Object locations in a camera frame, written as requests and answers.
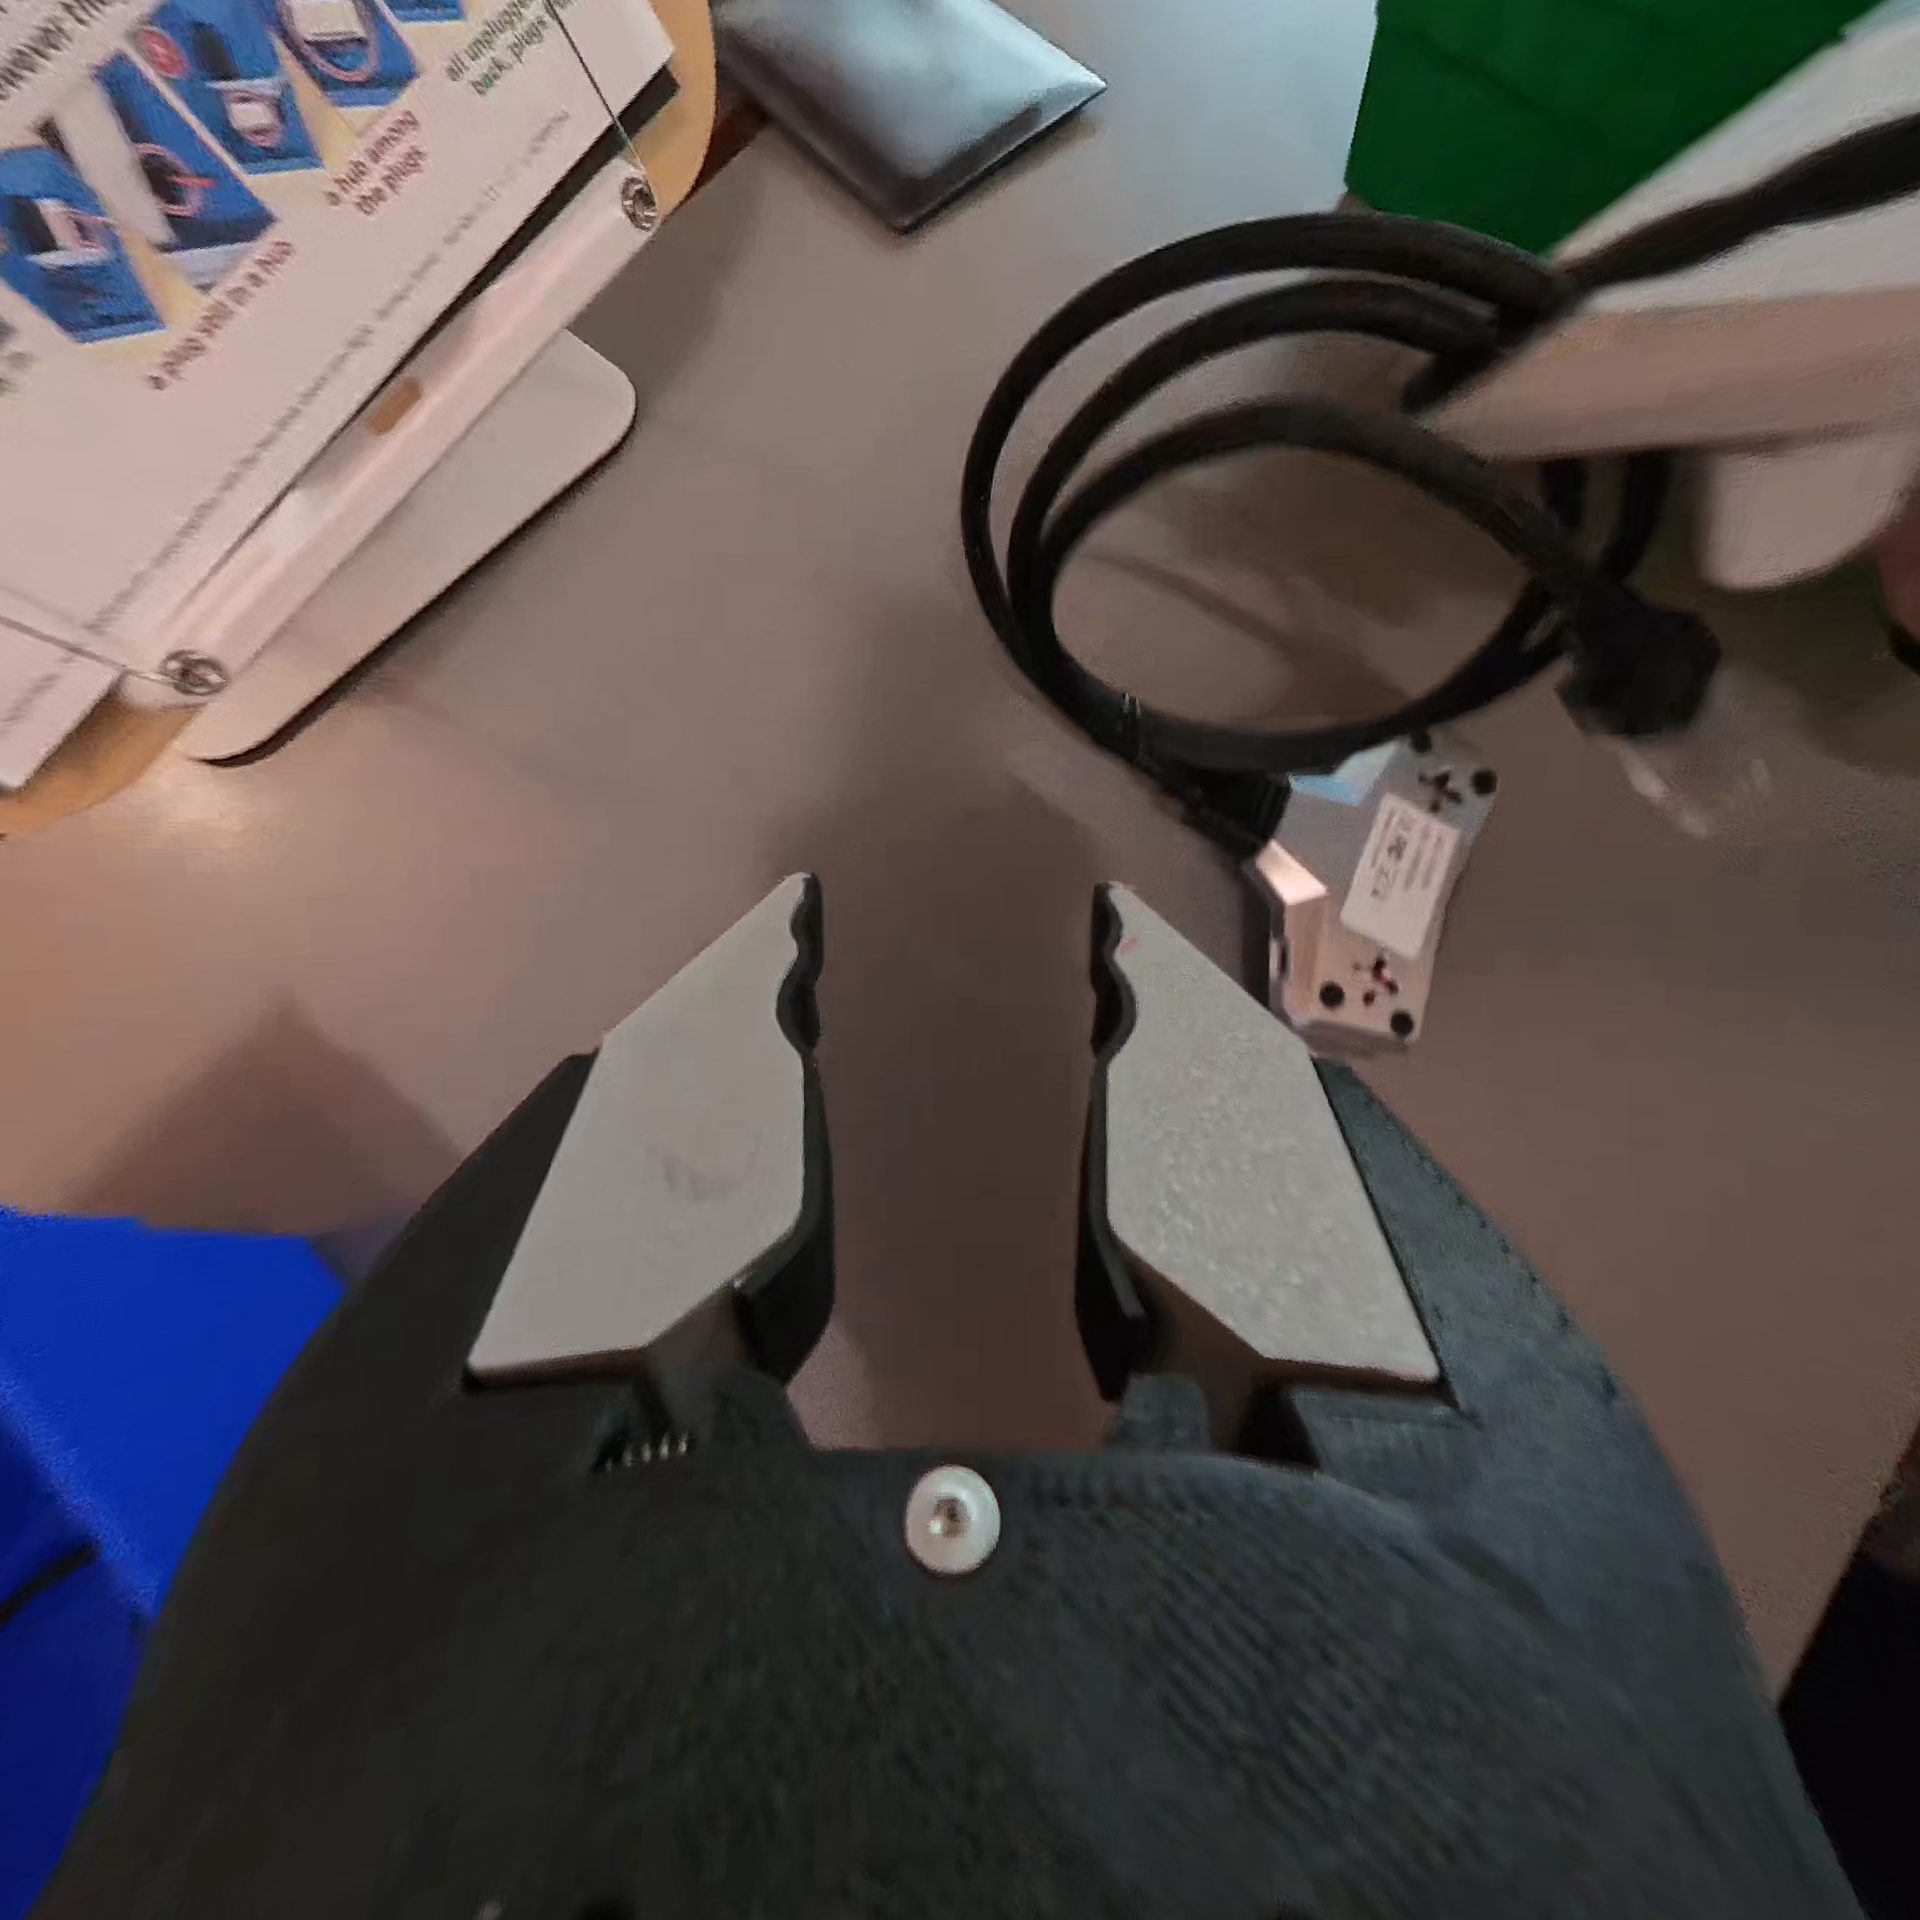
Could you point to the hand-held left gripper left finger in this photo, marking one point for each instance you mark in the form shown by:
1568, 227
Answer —
661, 1185

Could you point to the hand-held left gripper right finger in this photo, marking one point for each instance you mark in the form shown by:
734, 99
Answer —
1245, 1201

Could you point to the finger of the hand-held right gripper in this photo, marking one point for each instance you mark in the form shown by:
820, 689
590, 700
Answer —
1800, 120
1724, 359

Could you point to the green plastic bin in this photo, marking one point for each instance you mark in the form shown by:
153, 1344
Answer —
1500, 106

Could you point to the blue plastic bin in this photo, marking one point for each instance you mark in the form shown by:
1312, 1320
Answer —
119, 1381

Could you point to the white sign stand base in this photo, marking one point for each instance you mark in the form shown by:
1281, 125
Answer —
525, 434

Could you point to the instruction sheet on stand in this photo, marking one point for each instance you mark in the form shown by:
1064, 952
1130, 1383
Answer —
690, 120

